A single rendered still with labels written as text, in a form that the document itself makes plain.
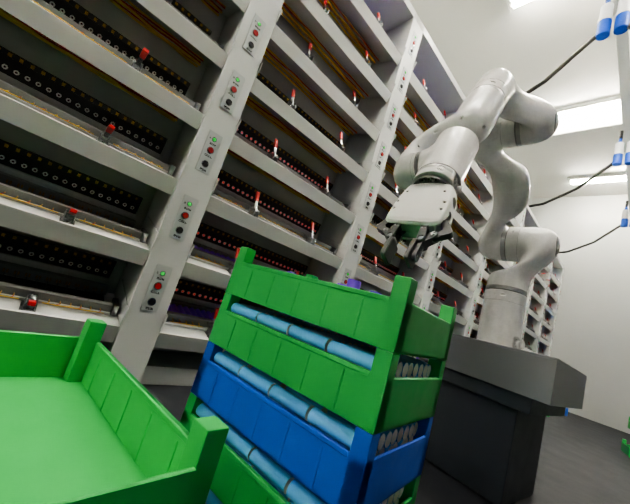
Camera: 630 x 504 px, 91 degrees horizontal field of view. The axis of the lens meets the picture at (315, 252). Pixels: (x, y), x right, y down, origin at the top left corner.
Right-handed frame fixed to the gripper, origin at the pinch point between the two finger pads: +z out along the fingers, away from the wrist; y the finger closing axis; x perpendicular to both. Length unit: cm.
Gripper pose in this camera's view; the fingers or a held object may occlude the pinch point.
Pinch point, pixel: (400, 252)
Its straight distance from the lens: 52.0
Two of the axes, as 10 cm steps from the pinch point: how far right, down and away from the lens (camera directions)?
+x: -4.1, -6.8, -6.1
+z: -5.1, 7.3, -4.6
